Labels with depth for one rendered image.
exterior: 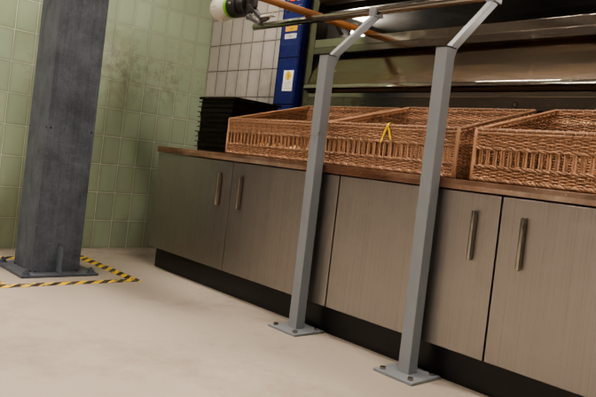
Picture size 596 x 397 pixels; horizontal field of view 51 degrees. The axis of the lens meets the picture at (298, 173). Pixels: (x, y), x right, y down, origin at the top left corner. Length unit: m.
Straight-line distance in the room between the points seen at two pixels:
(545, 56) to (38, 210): 2.02
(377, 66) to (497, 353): 1.47
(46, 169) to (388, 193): 1.42
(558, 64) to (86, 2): 1.84
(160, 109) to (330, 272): 1.81
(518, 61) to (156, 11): 2.04
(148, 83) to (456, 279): 2.27
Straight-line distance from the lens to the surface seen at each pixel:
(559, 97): 2.34
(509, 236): 1.76
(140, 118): 3.58
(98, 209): 3.52
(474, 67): 2.53
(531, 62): 2.42
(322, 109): 2.15
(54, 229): 2.78
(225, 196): 2.61
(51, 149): 2.74
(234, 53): 3.63
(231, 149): 2.69
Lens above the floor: 0.57
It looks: 1 degrees down
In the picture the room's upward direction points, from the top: 7 degrees clockwise
